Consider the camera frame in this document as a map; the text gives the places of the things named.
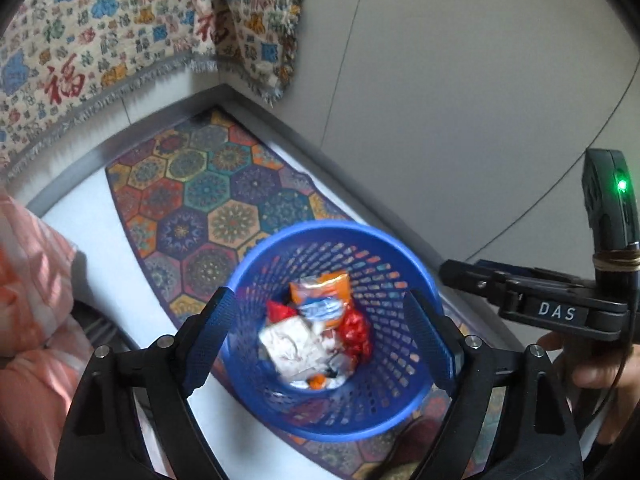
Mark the colourful hexagon floor mat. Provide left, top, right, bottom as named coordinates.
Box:
left=105, top=107, right=506, bottom=480

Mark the orange striped tablecloth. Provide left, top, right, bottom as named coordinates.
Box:
left=0, top=187, right=96, bottom=480

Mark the narrow printed blanket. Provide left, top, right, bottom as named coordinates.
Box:
left=197, top=0, right=318, bottom=107

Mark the orange candy wrapper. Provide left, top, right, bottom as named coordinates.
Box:
left=306, top=374, right=347, bottom=392

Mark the large printed blanket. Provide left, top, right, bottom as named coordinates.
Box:
left=0, top=0, right=221, bottom=176

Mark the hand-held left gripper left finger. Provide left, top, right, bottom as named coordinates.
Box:
left=54, top=286, right=240, bottom=480

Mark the person's right hand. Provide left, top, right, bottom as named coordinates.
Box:
left=537, top=330, right=640, bottom=446

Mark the red plastic wrapper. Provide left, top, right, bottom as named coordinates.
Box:
left=340, top=307, right=374, bottom=362

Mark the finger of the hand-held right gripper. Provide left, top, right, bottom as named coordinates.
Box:
left=475, top=259, right=596, bottom=287
left=440, top=259, right=522, bottom=313

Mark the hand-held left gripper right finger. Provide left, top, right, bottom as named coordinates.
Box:
left=402, top=289, right=586, bottom=480

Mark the orange snack bag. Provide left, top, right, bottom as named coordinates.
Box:
left=289, top=270, right=351, bottom=332

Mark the white wrapper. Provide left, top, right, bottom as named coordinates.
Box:
left=257, top=317, right=328, bottom=387

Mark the blue plastic basket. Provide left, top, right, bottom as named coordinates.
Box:
left=220, top=220, right=443, bottom=442

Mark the red packet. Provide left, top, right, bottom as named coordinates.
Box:
left=265, top=300, right=301, bottom=327

